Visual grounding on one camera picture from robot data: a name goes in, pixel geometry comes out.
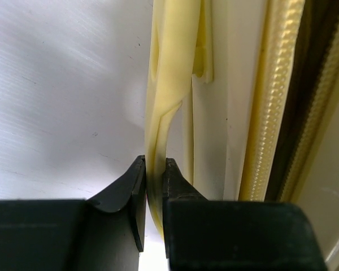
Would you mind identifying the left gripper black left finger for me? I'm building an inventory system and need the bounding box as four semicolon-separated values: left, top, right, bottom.
0;156;146;270

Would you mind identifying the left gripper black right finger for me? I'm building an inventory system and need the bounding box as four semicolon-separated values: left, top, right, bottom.
162;158;327;270

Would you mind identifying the yellow suitcase with black lining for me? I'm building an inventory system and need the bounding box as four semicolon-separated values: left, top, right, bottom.
145;1;339;270

